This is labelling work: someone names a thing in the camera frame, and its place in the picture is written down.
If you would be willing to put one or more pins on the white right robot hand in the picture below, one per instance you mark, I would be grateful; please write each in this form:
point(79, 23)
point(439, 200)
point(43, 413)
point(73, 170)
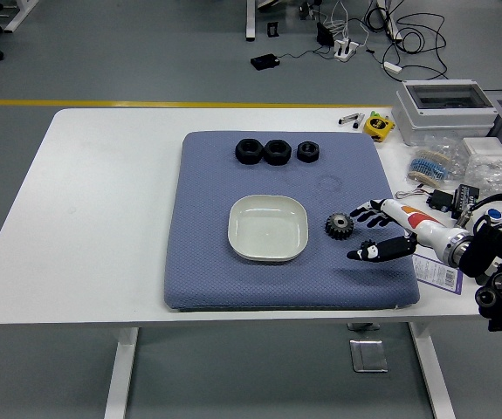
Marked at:
point(421, 229)

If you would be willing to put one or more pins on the large dark metal gear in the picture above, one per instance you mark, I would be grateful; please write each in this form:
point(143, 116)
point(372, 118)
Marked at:
point(339, 227)

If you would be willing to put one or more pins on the small white box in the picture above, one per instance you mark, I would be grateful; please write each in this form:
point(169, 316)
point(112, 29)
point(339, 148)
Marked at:
point(484, 146)

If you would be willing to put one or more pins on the small black hex nut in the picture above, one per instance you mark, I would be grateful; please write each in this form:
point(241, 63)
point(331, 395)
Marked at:
point(307, 152)

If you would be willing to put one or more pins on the large black hex nut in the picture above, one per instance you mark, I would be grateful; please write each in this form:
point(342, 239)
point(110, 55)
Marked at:
point(248, 153)
point(277, 153)

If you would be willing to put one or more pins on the flat black box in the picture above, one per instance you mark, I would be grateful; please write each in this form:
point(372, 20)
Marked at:
point(265, 62)

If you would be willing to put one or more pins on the purple-edged label card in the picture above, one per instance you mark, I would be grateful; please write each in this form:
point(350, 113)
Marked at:
point(436, 272)

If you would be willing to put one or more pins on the black electronic module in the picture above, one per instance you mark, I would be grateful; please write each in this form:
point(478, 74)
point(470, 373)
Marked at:
point(466, 198)

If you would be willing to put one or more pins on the blue resistor tape bundle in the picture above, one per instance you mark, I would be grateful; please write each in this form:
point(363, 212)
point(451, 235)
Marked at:
point(425, 166)

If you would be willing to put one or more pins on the clear plastic bag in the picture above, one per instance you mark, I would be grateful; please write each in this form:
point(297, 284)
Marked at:
point(440, 142)
point(495, 174)

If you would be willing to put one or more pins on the yellow tape measure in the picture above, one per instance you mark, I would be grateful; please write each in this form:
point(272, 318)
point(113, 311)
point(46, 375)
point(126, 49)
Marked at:
point(378, 127)

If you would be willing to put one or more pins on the metal floor plate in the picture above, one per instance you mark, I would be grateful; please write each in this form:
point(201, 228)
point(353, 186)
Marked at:
point(368, 355)

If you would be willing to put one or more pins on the white square dish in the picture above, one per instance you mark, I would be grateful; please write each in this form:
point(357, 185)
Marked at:
point(268, 229)

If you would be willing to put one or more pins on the white power adapter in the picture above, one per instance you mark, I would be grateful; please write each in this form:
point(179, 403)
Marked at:
point(393, 67)

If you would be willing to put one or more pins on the blue-grey quilted mat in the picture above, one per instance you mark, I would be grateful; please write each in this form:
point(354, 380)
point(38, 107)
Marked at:
point(250, 283)

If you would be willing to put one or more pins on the white power strip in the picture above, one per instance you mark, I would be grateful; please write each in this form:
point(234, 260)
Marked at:
point(345, 49)

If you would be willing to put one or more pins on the black power adapter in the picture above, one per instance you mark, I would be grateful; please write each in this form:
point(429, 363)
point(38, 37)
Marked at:
point(324, 34)

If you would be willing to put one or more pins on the white desk leg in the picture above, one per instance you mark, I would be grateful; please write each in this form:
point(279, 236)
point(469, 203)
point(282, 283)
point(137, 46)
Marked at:
point(251, 22)
point(17, 15)

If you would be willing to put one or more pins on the white table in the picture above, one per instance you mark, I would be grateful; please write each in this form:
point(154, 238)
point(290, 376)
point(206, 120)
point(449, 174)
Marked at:
point(102, 196)

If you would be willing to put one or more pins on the grey enclosure with clear lid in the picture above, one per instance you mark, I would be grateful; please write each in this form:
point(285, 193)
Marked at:
point(442, 113)

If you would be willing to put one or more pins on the black bracket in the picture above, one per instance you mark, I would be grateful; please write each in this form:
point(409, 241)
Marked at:
point(273, 29)

